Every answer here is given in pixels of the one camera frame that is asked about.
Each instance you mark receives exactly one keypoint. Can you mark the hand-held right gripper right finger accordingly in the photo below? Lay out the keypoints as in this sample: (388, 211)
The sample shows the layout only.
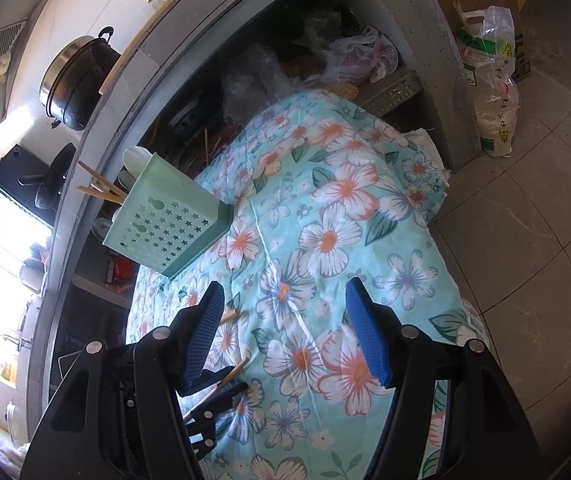
(370, 335)

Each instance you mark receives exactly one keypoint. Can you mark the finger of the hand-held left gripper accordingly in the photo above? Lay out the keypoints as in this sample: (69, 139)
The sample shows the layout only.
(210, 422)
(210, 381)

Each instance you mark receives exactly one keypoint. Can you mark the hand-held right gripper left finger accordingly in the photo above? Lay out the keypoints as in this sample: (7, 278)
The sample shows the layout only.
(203, 335)

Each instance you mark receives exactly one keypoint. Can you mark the wooden chopstick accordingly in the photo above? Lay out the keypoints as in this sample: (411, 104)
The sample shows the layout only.
(230, 376)
(229, 316)

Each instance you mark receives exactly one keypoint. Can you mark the green perforated utensil holder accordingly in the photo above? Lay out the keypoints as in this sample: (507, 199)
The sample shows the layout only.
(165, 230)

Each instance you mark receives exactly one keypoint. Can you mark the bundle of wooden chopsticks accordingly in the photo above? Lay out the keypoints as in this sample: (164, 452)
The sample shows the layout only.
(112, 193)

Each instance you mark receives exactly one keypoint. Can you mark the white scalloped rice paddle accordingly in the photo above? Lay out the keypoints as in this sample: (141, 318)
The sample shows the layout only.
(137, 157)

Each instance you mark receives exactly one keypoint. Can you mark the red snack packets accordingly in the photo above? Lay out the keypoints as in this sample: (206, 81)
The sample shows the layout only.
(120, 270)

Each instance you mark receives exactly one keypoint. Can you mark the floral turquoise blanket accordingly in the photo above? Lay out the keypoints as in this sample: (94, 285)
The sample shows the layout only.
(365, 210)

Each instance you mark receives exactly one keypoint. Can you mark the scattered bamboo sticks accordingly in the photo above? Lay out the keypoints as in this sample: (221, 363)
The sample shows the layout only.
(215, 145)

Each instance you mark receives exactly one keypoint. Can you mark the black wok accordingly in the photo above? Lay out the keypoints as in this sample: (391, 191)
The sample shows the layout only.
(52, 180)

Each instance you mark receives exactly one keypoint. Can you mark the beige perforated basket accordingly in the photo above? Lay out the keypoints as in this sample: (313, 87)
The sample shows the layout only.
(393, 95)

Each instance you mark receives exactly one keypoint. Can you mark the clear crumpled plastic bags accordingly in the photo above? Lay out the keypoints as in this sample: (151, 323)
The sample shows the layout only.
(255, 75)

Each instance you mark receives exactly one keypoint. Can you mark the wooden cutting board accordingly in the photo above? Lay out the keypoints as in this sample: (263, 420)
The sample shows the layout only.
(110, 77)

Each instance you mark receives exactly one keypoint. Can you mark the black cooking pot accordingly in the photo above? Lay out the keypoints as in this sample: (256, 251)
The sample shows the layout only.
(75, 90)

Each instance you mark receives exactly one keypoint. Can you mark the clear bag of rice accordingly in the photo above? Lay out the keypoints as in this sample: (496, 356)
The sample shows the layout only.
(493, 85)

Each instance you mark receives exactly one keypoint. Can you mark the pink plastic bag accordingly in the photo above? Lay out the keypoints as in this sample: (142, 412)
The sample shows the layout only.
(360, 55)

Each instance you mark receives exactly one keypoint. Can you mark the grey concrete counter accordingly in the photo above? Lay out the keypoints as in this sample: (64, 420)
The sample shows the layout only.
(190, 35)

